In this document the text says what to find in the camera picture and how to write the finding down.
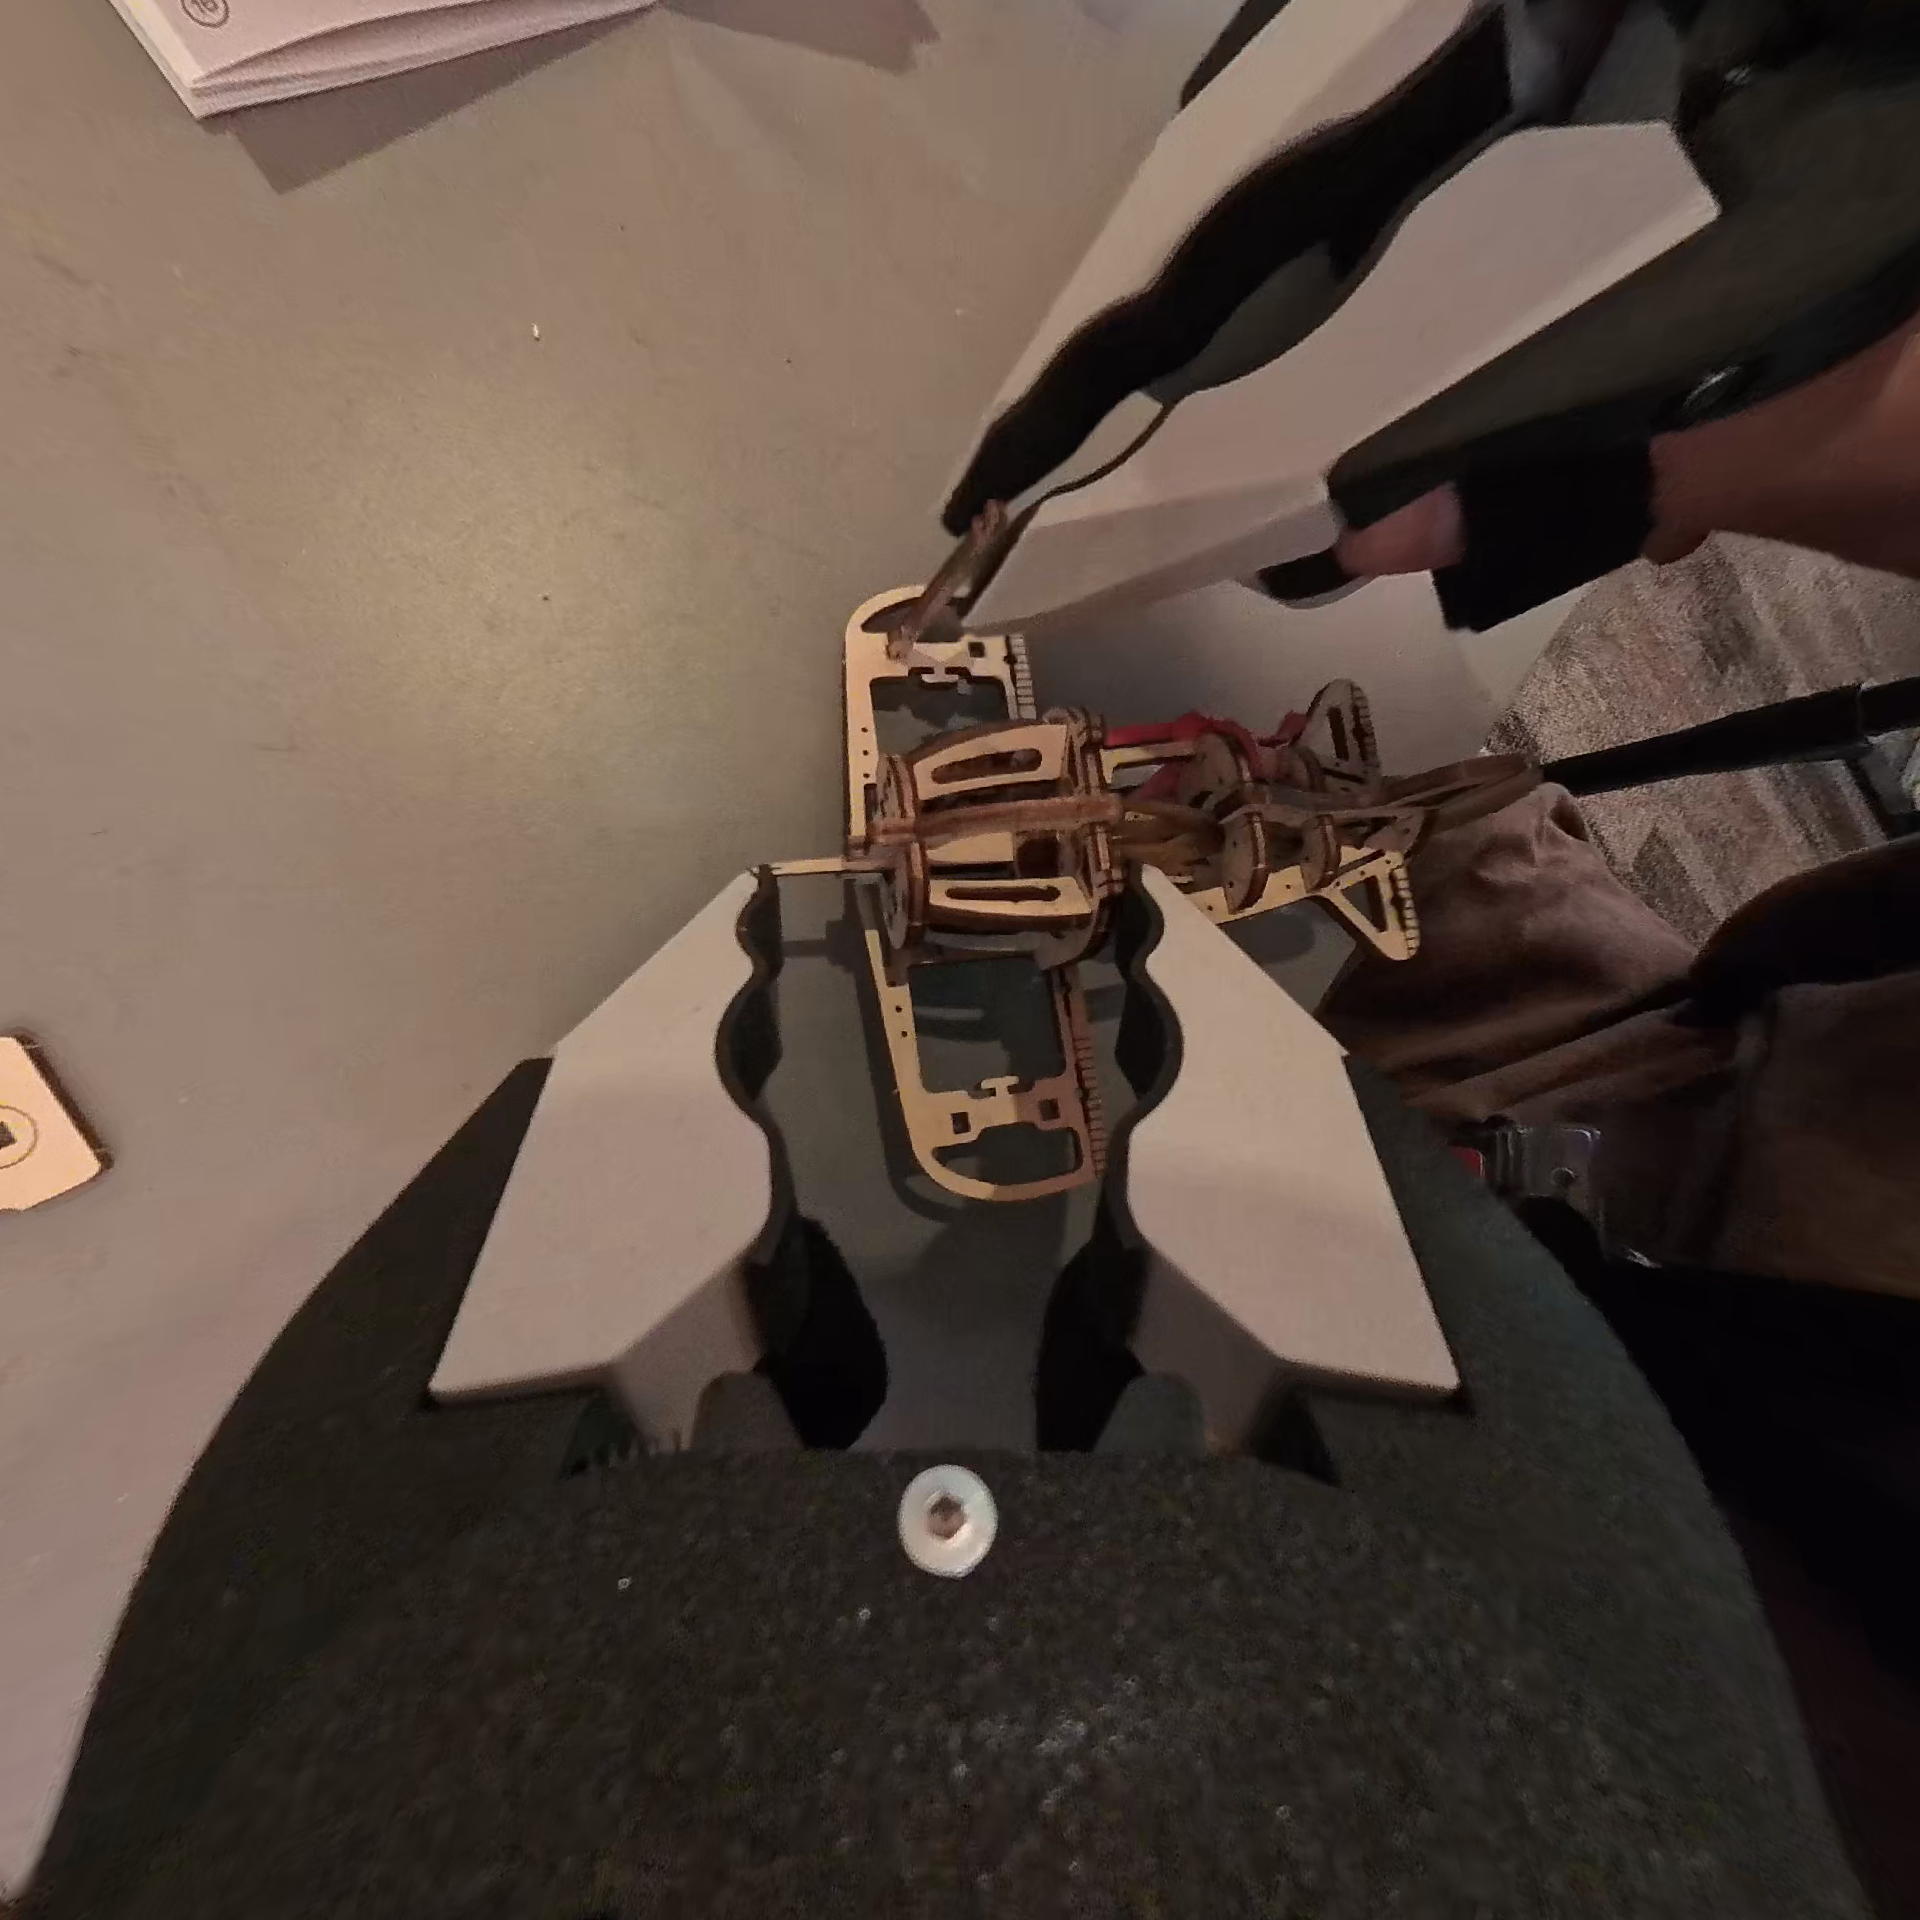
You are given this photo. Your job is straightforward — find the red rubber band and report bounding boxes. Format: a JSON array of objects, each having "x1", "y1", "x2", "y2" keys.
[{"x1": 1108, "y1": 701, "x2": 1310, "y2": 801}]

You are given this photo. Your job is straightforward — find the person's right hand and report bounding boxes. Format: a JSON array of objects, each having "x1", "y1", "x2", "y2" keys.
[{"x1": 1335, "y1": 360, "x2": 1920, "y2": 581}]

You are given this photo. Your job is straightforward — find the wooden model plane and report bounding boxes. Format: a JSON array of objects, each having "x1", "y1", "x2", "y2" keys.
[{"x1": 765, "y1": 586, "x2": 1547, "y2": 1203}]

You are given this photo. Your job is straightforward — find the paper instruction booklet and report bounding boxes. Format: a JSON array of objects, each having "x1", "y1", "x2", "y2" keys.
[{"x1": 108, "y1": 0, "x2": 660, "y2": 122}]

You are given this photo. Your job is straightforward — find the black office chair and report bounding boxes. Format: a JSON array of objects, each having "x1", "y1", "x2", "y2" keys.
[{"x1": 1542, "y1": 674, "x2": 1920, "y2": 1020}]

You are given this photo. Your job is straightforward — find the grey desk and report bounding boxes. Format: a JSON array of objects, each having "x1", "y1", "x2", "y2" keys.
[{"x1": 0, "y1": 0, "x2": 1519, "y2": 1870}]

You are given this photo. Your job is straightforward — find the small square wooden piece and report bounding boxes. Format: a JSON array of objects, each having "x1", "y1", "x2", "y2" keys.
[{"x1": 0, "y1": 1032, "x2": 118, "y2": 1214}]

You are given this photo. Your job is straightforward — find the small wooden model part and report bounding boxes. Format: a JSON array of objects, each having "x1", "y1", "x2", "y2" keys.
[{"x1": 886, "y1": 498, "x2": 1026, "y2": 660}]

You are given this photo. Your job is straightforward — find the person's brown trousers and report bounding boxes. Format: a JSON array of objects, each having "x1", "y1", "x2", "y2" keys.
[{"x1": 1315, "y1": 782, "x2": 1920, "y2": 1309}]

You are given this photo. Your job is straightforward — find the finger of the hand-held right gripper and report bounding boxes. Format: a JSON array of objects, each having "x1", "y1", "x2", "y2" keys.
[
  {"x1": 958, "y1": 116, "x2": 1720, "y2": 628},
  {"x1": 943, "y1": 0, "x2": 1519, "y2": 538}
]

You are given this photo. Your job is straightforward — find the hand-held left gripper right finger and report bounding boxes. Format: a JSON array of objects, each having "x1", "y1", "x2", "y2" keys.
[{"x1": 1036, "y1": 865, "x2": 1466, "y2": 1456}]

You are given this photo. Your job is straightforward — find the metal buckle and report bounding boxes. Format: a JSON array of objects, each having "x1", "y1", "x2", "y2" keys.
[{"x1": 1485, "y1": 1117, "x2": 1609, "y2": 1206}]

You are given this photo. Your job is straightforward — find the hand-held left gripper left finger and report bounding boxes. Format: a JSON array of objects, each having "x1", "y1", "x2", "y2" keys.
[{"x1": 426, "y1": 865, "x2": 889, "y2": 1456}]

